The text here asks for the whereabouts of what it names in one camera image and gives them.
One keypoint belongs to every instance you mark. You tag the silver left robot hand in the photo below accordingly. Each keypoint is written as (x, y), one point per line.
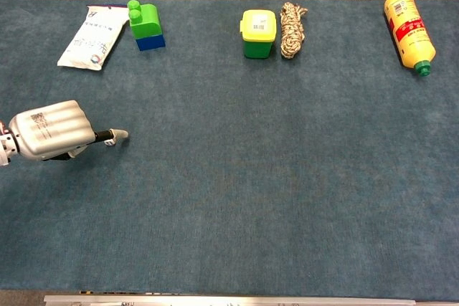
(50, 130)

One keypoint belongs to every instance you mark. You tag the yellow bottle with green cap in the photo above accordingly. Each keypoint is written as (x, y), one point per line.
(409, 33)

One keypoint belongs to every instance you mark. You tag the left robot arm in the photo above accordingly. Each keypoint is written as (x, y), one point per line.
(5, 148)

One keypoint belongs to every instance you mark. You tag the green toy building block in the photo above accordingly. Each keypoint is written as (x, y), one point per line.
(145, 21)

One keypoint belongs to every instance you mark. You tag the blue felt table mat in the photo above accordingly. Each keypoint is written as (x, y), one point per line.
(251, 177)

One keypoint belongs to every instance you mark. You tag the aluminium table edge rail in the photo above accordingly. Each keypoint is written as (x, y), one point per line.
(229, 300)

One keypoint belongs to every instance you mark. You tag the white printed snack bag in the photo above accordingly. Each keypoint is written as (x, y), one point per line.
(91, 39)

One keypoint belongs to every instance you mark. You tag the blue toy building block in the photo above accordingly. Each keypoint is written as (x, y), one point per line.
(150, 42)

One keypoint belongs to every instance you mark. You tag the lime green lidded container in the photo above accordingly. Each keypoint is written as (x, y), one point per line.
(258, 32)

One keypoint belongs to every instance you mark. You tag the small white die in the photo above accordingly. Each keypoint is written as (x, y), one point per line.
(110, 143)

